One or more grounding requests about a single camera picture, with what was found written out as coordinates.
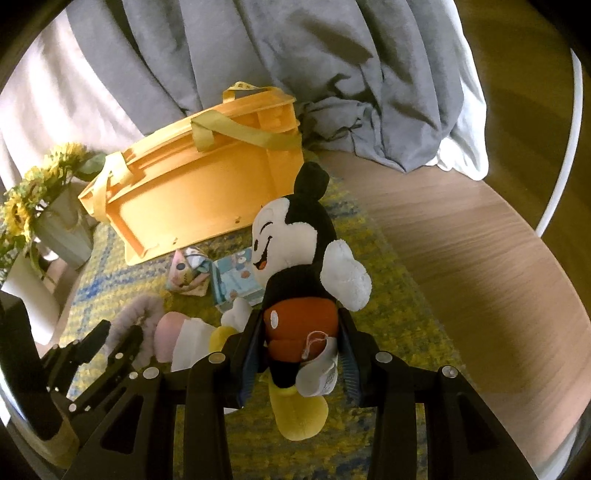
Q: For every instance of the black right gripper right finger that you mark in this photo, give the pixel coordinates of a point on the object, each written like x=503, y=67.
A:
x=464, y=438

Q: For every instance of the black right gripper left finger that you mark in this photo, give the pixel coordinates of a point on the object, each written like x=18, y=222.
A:
x=130, y=434

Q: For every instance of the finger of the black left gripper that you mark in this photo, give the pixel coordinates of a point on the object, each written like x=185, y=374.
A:
x=119, y=364
x=60, y=364

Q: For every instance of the pink makeup sponge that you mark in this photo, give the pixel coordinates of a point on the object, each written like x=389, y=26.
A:
x=166, y=334

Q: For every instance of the white cloth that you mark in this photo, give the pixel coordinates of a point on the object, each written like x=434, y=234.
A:
x=192, y=344

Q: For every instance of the pastel fabric pouch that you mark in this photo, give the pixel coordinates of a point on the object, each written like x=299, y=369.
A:
x=189, y=272

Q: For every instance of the teal tissue pack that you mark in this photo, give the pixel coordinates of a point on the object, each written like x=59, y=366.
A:
x=232, y=277

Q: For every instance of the Mickey Mouse plush toy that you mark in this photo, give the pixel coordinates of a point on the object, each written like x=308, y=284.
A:
x=307, y=273

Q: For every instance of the yellow blue woven mat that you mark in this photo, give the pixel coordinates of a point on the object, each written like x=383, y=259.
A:
x=397, y=315

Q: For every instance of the grey ribbed vase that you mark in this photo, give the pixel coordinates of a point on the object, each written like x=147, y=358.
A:
x=64, y=229

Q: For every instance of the sunflower bouquet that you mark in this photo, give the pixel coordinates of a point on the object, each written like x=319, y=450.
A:
x=23, y=204

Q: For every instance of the orange plastic crate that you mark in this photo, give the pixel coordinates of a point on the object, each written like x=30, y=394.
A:
x=200, y=177

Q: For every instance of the white sheer curtain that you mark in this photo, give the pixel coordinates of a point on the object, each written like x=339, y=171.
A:
x=54, y=97

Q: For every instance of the grey curtain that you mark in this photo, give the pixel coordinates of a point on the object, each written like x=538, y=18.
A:
x=376, y=78

